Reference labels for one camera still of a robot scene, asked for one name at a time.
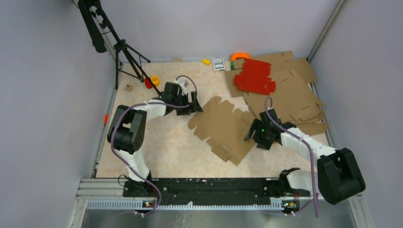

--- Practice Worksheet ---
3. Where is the black tripod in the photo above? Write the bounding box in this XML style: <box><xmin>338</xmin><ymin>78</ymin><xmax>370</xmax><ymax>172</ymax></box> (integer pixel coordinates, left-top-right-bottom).
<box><xmin>77</xmin><ymin>0</ymin><xmax>161</xmax><ymax>95</ymax></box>

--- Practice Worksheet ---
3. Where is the red cardboard box blank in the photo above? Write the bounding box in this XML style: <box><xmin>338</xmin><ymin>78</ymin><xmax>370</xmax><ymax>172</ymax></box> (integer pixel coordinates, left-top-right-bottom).
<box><xmin>234</xmin><ymin>58</ymin><xmax>276</xmax><ymax>95</ymax></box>

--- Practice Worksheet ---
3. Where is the brown cardboard box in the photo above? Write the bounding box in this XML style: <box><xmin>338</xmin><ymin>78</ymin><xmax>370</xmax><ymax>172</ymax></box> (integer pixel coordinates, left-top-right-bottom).
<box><xmin>188</xmin><ymin>96</ymin><xmax>256</xmax><ymax>165</ymax></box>

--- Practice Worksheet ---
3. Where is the orange tape ring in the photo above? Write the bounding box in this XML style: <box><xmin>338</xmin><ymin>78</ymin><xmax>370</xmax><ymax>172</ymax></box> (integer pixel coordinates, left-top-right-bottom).
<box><xmin>230</xmin><ymin>52</ymin><xmax>252</xmax><ymax>62</ymax></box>

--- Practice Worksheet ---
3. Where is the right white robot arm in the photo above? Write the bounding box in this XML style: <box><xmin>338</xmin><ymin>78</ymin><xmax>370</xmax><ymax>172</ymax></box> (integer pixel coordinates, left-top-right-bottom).
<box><xmin>244</xmin><ymin>109</ymin><xmax>366</xmax><ymax>205</ymax></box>

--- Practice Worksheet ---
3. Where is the yellow block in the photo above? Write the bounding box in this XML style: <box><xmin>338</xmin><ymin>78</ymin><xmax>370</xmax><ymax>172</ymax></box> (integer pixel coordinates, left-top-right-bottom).
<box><xmin>202</xmin><ymin>58</ymin><xmax>211</xmax><ymax>65</ymax></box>

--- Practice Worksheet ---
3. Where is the playing card deck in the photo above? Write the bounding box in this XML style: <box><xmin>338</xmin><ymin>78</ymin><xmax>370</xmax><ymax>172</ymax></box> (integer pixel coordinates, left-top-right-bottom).
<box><xmin>212</xmin><ymin>58</ymin><xmax>225</xmax><ymax>71</ymax></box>

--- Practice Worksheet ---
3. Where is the yellow and red toy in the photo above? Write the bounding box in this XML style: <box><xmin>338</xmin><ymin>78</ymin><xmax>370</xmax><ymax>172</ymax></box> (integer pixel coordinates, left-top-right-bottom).
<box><xmin>144</xmin><ymin>75</ymin><xmax>161</xmax><ymax>89</ymax></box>

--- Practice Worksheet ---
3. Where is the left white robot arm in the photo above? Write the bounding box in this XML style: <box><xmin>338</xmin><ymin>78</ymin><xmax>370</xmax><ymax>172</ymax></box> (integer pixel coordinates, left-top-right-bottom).
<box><xmin>107</xmin><ymin>80</ymin><xmax>203</xmax><ymax>196</ymax></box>

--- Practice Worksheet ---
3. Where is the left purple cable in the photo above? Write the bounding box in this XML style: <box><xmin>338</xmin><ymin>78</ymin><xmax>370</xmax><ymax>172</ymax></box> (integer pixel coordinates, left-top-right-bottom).
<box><xmin>109</xmin><ymin>75</ymin><xmax>198</xmax><ymax>218</ymax></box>

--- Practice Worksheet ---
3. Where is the stack of brown cardboard blanks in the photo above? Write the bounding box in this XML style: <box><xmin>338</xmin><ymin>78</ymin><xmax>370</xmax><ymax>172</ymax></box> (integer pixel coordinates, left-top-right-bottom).
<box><xmin>224</xmin><ymin>50</ymin><xmax>329</xmax><ymax>135</ymax></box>

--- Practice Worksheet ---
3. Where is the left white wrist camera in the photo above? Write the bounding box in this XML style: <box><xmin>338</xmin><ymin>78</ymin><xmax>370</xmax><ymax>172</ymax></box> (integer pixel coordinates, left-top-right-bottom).
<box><xmin>174</xmin><ymin>80</ymin><xmax>189</xmax><ymax>95</ymax></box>

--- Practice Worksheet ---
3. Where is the small wooden block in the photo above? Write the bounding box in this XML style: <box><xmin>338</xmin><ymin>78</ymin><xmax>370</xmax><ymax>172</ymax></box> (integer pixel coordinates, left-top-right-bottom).
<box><xmin>125</xmin><ymin>84</ymin><xmax>133</xmax><ymax>92</ymax></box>

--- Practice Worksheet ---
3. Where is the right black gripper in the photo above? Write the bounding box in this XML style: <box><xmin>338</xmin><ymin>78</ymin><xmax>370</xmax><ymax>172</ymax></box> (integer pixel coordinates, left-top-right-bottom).
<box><xmin>244</xmin><ymin>118</ymin><xmax>273</xmax><ymax>150</ymax></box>

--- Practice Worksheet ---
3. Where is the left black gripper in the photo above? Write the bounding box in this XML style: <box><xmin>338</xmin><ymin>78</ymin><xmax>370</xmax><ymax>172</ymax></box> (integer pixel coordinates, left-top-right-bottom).
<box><xmin>172</xmin><ymin>91</ymin><xmax>202</xmax><ymax>116</ymax></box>

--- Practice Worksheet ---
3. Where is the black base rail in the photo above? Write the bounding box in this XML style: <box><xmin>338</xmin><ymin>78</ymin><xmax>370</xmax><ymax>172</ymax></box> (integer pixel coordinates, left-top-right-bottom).
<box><xmin>119</xmin><ymin>176</ymin><xmax>312</xmax><ymax>215</ymax></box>

